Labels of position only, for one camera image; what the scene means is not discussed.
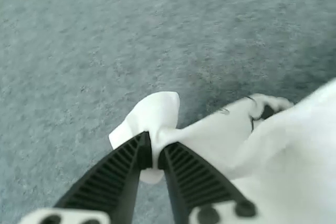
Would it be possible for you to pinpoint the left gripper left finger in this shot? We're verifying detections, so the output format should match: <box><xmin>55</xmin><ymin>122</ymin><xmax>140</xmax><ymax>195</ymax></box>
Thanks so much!
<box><xmin>17</xmin><ymin>131</ymin><xmax>153</xmax><ymax>224</ymax></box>

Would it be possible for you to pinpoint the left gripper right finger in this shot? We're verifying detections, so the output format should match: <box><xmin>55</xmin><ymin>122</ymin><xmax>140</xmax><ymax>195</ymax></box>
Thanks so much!
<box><xmin>157</xmin><ymin>141</ymin><xmax>259</xmax><ymax>224</ymax></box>

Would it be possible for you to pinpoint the white shirt with dark print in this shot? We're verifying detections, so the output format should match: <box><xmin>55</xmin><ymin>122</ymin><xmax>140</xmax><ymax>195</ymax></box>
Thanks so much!
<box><xmin>108</xmin><ymin>76</ymin><xmax>336</xmax><ymax>224</ymax></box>

